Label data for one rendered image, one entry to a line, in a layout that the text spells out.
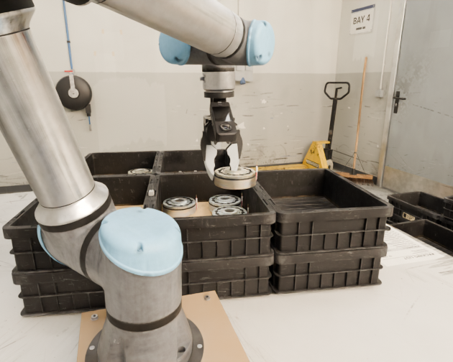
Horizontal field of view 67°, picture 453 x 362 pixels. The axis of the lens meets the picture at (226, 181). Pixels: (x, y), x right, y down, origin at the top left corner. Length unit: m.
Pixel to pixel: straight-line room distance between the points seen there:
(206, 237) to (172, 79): 3.59
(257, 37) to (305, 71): 4.33
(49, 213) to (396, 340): 0.72
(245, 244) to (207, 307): 0.19
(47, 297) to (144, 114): 3.51
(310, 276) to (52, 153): 0.67
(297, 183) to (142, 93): 3.24
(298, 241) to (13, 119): 0.63
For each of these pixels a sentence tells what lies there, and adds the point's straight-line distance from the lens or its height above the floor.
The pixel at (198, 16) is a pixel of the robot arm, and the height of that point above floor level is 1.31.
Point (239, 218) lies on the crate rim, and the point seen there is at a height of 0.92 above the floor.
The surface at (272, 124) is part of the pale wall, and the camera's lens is 4.75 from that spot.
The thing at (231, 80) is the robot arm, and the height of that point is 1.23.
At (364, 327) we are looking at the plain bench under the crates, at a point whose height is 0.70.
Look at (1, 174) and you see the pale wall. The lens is 4.51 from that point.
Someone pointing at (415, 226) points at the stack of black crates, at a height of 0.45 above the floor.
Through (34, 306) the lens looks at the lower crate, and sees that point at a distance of 0.94.
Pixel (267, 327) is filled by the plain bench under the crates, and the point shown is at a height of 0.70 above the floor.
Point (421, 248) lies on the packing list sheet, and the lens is 1.30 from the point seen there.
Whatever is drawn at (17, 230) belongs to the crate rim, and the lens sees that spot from 0.84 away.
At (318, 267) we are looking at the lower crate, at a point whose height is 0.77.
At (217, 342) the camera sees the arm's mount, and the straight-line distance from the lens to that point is 0.65.
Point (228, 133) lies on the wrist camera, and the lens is 0.72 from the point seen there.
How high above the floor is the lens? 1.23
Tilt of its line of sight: 16 degrees down
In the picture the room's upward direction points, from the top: straight up
